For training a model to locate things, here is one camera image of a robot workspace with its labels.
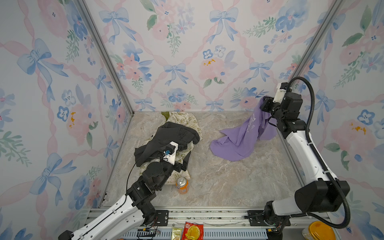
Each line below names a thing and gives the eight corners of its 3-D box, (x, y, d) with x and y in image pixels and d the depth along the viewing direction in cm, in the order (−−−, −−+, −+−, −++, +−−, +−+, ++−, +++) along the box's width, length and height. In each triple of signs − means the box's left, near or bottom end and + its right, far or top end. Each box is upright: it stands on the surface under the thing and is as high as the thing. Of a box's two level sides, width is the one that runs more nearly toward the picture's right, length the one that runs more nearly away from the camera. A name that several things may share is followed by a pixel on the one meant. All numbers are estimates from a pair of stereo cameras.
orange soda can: (177, 194, 83) (175, 187, 74) (178, 183, 87) (176, 176, 78) (188, 194, 83) (187, 187, 74) (188, 183, 87) (188, 176, 78)
